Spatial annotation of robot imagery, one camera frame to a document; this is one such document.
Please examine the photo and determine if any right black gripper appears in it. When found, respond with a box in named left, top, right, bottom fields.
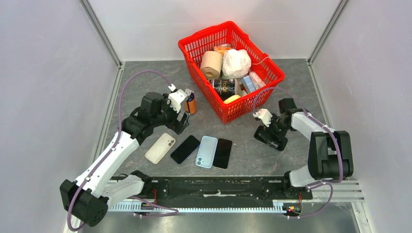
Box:
left=259, top=112, right=291, bottom=148

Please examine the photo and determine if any blue phone with black screen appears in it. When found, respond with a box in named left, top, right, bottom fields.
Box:
left=171, top=135, right=200, bottom=165

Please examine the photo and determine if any black phone from blue case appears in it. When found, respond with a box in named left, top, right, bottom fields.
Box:
left=212, top=138, right=233, bottom=169

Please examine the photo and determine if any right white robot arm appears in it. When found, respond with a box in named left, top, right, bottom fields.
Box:
left=259, top=98, right=354, bottom=199

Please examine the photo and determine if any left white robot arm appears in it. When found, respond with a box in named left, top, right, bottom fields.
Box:
left=59, top=89, right=189, bottom=227

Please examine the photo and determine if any orange label blue pump bottle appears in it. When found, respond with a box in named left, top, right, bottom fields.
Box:
left=185, top=88, right=197, bottom=115

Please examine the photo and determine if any blue box in basket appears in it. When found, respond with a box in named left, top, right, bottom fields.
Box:
left=240, top=75, right=256, bottom=94

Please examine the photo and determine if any yellow sponge in basket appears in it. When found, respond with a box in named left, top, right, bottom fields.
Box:
left=223, top=95, right=241, bottom=104

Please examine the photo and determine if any black packet in basket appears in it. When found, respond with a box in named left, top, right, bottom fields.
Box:
left=211, top=79, right=237, bottom=101

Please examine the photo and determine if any beige toilet paper roll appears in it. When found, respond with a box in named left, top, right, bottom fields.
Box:
left=200, top=51, right=223, bottom=80

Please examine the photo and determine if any white plastic bag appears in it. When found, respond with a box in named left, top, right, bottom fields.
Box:
left=222, top=49, right=252, bottom=79

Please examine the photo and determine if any red plastic basket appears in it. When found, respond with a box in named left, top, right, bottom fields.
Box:
left=178, top=21, right=285, bottom=124

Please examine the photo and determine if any orange box in basket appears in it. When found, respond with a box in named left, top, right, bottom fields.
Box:
left=213, top=43, right=232, bottom=56

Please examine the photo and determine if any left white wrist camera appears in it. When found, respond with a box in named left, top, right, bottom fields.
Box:
left=168, top=84, right=188, bottom=113

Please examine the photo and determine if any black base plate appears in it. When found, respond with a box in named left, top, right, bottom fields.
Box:
left=121, top=175, right=313, bottom=208

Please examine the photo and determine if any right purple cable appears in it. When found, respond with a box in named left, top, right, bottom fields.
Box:
left=252, top=86, right=344, bottom=219

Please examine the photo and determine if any purple cable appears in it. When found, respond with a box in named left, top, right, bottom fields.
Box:
left=67, top=70, right=179, bottom=232
left=252, top=86, right=344, bottom=219

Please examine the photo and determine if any white toothed cable rail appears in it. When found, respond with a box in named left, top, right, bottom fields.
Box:
left=108, top=200, right=288, bottom=214

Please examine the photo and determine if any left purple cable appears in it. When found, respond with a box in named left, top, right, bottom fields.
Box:
left=67, top=70, right=179, bottom=232

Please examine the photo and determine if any aluminium frame rail right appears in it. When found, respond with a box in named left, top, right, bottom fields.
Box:
left=307, top=0, right=350, bottom=65

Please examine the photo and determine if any aluminium frame rail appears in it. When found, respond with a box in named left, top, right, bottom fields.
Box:
left=307, top=0, right=350, bottom=65
left=79, top=0, right=122, bottom=67

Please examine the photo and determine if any aluminium frame rail left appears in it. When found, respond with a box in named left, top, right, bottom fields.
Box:
left=79, top=0, right=122, bottom=67

